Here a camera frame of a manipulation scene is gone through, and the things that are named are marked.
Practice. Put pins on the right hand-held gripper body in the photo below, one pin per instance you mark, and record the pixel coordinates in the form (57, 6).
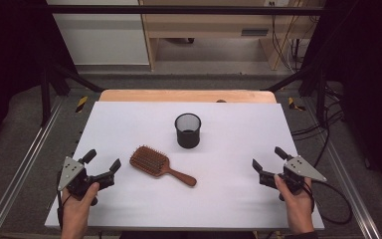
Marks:
(300, 169)

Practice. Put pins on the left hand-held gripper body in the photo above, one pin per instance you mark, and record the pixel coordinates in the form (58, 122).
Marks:
(70, 172)

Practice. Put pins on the brown wooden hairbrush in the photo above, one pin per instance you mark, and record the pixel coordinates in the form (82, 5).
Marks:
(149, 162)

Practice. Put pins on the black mesh cup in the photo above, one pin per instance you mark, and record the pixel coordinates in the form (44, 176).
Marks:
(187, 137)

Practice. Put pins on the person's right hand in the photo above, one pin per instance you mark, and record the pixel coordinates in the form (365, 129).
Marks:
(298, 204)

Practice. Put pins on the person's left hand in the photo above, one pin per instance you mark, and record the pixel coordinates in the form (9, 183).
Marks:
(78, 207)

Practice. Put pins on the yellow black tape mark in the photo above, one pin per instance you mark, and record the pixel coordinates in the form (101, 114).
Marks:
(293, 104)
(81, 104)

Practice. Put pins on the wooden table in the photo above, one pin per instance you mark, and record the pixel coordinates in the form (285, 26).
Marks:
(185, 96)

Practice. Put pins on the black curtain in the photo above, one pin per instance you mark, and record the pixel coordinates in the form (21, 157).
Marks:
(368, 83)
(13, 59)

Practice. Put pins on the white cabinet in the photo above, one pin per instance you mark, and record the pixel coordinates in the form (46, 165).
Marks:
(102, 36)

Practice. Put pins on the grey desk label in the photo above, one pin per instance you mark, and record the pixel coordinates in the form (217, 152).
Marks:
(254, 32)

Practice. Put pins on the office chair base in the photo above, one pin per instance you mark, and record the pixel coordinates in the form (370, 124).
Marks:
(189, 40)

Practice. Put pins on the light wooden desk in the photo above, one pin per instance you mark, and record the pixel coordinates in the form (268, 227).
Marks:
(209, 25)

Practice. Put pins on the aluminium rail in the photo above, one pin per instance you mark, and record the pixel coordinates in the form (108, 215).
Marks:
(348, 172)
(23, 166)

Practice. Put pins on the black frame post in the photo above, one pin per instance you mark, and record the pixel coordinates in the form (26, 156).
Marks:
(45, 99)
(320, 99)

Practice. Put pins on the black diagonal frame strut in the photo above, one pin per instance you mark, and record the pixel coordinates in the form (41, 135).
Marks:
(78, 78)
(288, 79)

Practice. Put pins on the white wall socket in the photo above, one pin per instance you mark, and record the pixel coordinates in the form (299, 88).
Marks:
(272, 3)

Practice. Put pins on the black horizontal frame bar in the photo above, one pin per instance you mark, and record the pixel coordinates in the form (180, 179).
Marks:
(179, 9)

